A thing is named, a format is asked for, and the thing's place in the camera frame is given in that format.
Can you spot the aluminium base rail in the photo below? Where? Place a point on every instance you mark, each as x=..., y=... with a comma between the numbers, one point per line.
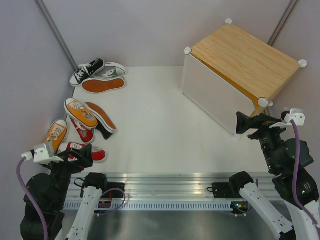
x=174, y=186

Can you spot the white cabinet door panel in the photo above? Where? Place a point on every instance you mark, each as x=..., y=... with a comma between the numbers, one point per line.
x=219, y=99

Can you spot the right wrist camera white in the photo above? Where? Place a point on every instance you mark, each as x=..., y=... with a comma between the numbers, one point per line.
x=288, y=115

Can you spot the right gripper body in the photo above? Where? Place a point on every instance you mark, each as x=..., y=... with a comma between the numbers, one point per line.
x=269, y=138

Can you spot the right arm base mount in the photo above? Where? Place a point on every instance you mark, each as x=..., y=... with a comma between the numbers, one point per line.
x=221, y=190

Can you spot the red sneaker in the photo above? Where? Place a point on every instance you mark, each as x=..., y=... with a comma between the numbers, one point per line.
x=86, y=134
x=98, y=154

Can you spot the overturned grey sneaker orange sole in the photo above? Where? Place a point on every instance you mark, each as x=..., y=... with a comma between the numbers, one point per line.
x=98, y=86

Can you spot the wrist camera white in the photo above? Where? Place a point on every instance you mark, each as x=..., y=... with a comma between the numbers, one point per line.
x=42, y=154
x=288, y=115

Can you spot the wooden shoe cabinet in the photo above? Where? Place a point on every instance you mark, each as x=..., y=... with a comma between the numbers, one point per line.
x=253, y=67

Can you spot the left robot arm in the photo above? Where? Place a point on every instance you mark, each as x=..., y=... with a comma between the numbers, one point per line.
x=45, y=196

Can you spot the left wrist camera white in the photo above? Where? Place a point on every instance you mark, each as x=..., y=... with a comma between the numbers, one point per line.
x=42, y=154

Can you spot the red sneaker upper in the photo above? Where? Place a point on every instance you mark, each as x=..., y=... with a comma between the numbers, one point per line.
x=86, y=134

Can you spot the red sneaker lower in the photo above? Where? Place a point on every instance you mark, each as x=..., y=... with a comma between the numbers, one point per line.
x=98, y=154

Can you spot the black sneaker on side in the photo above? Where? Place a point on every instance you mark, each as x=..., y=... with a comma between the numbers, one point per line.
x=105, y=125

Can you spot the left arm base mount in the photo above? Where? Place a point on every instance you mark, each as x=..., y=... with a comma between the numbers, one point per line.
x=112, y=194

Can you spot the black sneaker white laces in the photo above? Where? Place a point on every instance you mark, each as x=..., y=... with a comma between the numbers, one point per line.
x=86, y=71

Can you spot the white slotted cable duct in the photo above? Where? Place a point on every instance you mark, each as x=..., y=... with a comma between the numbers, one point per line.
x=134, y=205

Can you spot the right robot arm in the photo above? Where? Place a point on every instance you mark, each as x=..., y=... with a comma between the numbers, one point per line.
x=287, y=157

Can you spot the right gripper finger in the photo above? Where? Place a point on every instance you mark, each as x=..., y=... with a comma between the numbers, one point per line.
x=245, y=123
x=266, y=119

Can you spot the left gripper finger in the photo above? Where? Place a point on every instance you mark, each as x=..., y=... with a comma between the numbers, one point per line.
x=82, y=156
x=62, y=157

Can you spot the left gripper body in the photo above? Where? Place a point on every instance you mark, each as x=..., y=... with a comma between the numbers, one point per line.
x=63, y=168

